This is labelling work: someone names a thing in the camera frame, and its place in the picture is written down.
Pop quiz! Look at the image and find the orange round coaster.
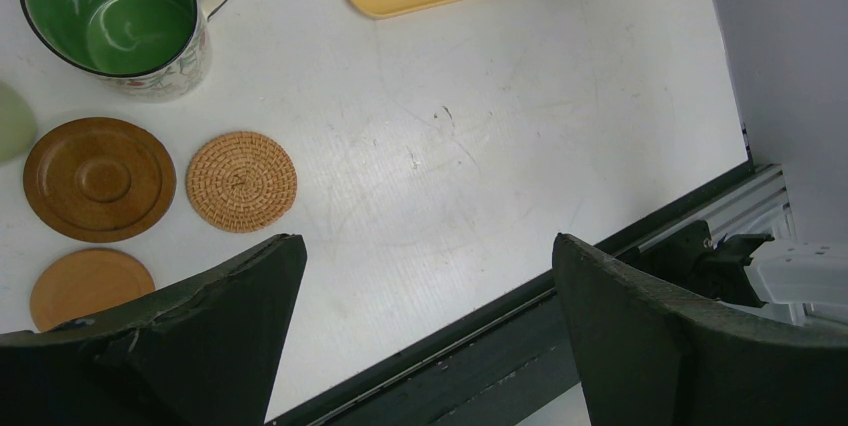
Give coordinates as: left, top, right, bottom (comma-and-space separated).
29, 248, 155, 332

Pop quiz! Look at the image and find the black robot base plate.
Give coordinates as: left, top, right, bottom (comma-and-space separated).
264, 161, 790, 426

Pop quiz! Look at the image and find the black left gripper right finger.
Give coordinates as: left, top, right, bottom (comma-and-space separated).
552, 234, 847, 425

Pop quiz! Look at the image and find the floral mug with green inside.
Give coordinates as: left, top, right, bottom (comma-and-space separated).
20, 0, 228, 102

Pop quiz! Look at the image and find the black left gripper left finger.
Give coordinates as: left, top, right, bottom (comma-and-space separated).
1, 234, 307, 425

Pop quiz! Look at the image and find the light green mug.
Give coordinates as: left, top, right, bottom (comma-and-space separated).
1, 82, 38, 164

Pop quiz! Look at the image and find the dark brown wooden coaster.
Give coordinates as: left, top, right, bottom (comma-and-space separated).
22, 117, 177, 243

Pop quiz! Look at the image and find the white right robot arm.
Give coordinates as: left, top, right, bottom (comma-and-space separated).
708, 234, 847, 308

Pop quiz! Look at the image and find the light woven round coaster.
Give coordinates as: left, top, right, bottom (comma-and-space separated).
185, 131, 298, 233

